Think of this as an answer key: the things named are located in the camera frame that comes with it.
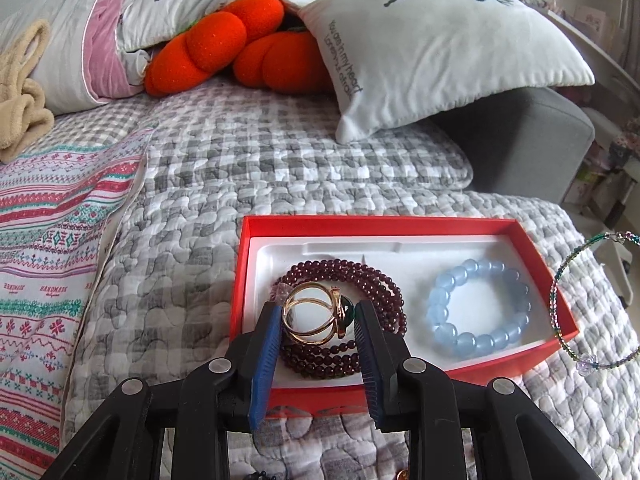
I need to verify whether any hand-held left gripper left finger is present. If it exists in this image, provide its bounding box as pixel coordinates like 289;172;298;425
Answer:
44;302;285;480

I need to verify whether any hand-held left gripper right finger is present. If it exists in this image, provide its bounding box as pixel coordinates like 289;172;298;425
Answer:
353;301;601;480

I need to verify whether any red jewelry box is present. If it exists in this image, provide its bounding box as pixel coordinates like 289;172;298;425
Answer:
230;216;580;417

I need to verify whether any gold ring with green stone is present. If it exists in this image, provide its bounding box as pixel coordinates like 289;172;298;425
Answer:
283;283;357;346

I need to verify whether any grey checked sofa cover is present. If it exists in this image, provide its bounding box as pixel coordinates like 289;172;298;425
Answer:
20;79;640;480

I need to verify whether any striped patterned blanket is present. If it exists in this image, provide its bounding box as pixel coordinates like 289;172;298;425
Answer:
0;128;157;480

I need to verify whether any grey sofa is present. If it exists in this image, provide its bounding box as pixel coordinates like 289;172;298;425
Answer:
434;86;596;205

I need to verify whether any orange plush toy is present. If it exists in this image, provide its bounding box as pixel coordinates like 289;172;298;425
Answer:
144;0;335;98

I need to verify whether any white deer print pillow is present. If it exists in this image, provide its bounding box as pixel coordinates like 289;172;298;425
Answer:
297;0;597;145

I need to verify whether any beige plush towel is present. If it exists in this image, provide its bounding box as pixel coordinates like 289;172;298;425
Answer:
0;19;55;164

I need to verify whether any white and pink quilt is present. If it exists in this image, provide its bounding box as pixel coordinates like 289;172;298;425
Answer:
0;0;377;117

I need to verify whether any dark red bead bracelet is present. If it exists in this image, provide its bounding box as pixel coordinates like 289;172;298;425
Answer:
272;259;408;380

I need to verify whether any light blue bead bracelet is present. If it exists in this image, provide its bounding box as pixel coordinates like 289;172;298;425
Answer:
426;258;532;359

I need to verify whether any thin multicolour bead bracelet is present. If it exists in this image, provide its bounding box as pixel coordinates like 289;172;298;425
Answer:
549;231;640;376

